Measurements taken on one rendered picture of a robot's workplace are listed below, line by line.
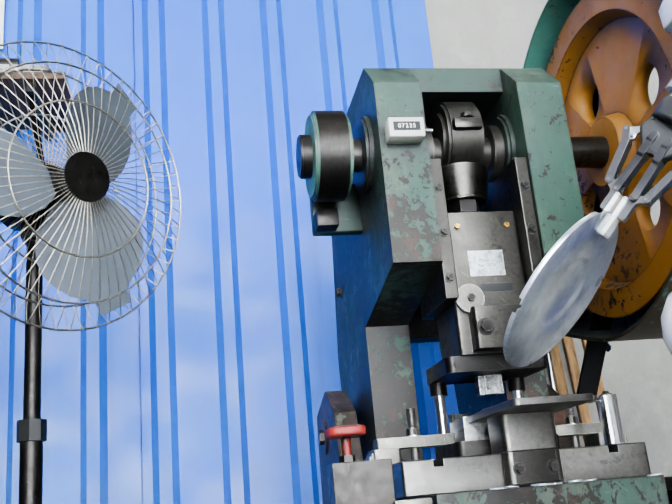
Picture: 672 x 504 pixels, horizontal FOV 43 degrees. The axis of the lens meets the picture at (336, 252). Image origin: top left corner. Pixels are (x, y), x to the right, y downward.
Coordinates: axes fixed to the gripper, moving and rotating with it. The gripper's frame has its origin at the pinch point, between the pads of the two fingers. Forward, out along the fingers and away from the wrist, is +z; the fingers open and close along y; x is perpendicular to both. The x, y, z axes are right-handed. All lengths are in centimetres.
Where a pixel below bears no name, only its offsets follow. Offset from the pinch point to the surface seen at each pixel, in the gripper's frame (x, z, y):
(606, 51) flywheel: -45, -35, 37
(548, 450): -13.5, 38.1, -9.7
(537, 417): -12.7, 34.7, -5.2
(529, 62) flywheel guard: -61, -29, 61
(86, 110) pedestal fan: 20, 36, 96
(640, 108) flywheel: -39, -26, 21
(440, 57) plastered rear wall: -140, -34, 136
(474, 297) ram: -14.9, 24.1, 17.8
